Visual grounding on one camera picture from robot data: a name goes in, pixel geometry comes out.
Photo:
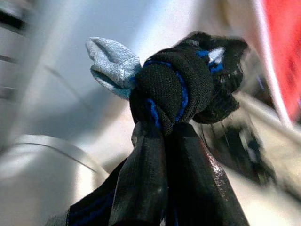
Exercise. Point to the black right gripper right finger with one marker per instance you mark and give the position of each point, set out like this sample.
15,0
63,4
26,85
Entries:
200,183

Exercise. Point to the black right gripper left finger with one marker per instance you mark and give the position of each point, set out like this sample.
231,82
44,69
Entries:
143,179

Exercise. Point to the black sock with blue trim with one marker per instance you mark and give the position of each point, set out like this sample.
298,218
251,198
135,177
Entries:
164,84

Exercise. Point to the silver white washing machine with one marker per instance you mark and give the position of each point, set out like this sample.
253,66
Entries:
47,164

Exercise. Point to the red cloth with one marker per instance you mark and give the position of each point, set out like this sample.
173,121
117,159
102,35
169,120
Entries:
284,47

